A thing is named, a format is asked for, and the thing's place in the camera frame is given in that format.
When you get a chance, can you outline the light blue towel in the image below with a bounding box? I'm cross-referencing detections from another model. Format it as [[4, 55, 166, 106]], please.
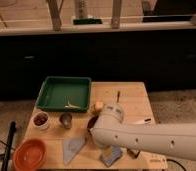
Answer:
[[62, 136, 86, 165]]

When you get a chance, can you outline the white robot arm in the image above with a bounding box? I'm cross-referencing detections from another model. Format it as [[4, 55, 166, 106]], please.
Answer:
[[91, 103, 196, 161]]

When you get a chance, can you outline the small white object in tray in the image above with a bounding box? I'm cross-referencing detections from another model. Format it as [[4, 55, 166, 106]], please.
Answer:
[[65, 101, 80, 109]]

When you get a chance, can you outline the green plastic tray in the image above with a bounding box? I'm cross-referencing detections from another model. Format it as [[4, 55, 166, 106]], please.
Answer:
[[36, 76, 91, 113]]

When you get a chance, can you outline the yellow apple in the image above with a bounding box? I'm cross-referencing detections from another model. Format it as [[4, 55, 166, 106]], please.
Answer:
[[91, 101, 104, 115]]

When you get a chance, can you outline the metal fork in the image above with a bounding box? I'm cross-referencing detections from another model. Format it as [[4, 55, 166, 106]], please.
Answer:
[[116, 91, 121, 103]]

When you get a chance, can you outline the dark bowl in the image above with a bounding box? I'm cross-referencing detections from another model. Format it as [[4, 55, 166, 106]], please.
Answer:
[[87, 116, 98, 132]]

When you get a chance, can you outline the small metal cup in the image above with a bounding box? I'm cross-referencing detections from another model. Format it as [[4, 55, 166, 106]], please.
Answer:
[[59, 112, 72, 129]]

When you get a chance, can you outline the small white bowl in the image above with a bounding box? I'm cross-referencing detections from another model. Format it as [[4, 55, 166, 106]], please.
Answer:
[[32, 112, 50, 130]]

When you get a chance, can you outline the green base stand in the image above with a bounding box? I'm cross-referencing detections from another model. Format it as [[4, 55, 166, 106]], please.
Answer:
[[73, 18, 103, 25]]

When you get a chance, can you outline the blue sponge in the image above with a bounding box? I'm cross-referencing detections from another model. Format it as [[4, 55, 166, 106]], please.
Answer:
[[99, 146, 123, 167]]

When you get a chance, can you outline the brown white box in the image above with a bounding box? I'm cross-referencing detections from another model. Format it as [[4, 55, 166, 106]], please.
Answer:
[[127, 149, 141, 159]]

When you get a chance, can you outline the black pole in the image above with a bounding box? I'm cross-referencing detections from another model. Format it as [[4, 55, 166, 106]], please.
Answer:
[[1, 121, 16, 171]]

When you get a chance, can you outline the orange plastic bowl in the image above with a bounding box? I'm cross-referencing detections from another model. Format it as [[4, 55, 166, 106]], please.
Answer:
[[13, 138, 46, 171]]

